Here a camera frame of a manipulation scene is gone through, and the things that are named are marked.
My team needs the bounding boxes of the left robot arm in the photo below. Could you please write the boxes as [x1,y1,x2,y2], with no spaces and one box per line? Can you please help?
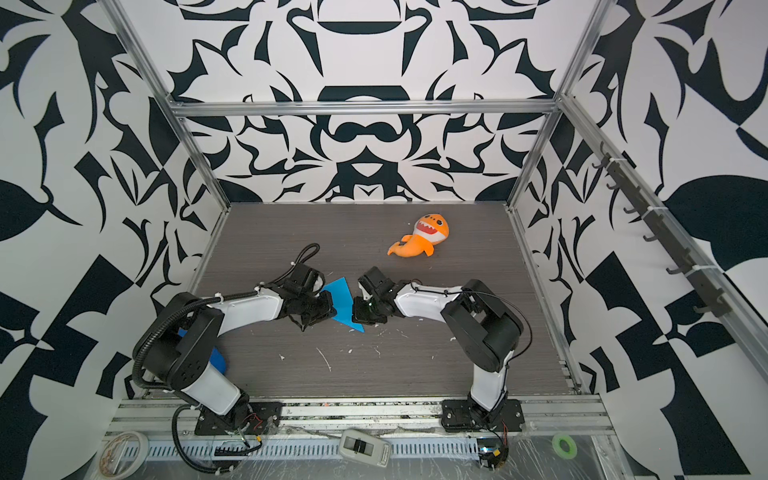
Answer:
[131,243,336,425]

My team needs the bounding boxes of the white slotted cable duct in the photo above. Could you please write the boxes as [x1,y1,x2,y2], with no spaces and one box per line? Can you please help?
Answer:
[146,438,480,461]

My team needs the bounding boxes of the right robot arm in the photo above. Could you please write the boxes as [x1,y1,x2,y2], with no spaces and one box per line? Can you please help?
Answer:
[353,267,526,415]

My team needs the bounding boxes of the black corrugated cable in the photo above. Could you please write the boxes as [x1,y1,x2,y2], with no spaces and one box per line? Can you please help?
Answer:
[170,403,264,475]

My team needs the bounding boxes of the green tape roll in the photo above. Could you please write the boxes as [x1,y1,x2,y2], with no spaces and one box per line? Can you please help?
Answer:
[551,433,578,460]

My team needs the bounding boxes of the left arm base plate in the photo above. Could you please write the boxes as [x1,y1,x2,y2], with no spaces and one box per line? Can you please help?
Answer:
[194,402,284,436]

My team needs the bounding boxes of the small black electronics board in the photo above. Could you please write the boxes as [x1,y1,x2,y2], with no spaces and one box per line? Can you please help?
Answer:
[477,438,509,470]

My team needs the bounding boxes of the blue square paper sheet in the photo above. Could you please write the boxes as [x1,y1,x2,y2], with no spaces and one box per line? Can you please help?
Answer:
[322,277,364,333]

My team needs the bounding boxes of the orange shark plush toy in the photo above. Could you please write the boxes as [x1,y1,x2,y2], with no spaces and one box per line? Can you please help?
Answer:
[387,214,450,258]

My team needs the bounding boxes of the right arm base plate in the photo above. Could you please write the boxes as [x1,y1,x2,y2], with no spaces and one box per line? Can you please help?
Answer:
[440,398,525,433]

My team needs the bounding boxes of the grey switch box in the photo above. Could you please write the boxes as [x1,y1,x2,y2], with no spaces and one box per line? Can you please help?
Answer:
[339,429,392,468]

